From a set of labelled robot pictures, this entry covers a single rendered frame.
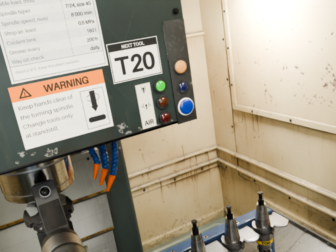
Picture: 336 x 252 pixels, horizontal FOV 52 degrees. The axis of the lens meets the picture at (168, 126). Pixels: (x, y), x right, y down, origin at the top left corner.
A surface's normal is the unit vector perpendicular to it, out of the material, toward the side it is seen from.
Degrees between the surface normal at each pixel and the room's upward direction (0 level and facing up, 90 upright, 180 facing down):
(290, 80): 90
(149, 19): 90
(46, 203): 62
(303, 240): 24
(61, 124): 90
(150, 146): 90
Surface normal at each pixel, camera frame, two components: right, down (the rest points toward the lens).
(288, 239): -0.50, -0.76
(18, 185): -0.12, 0.30
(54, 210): 0.29, -0.26
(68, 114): 0.45, 0.19
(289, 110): -0.88, 0.26
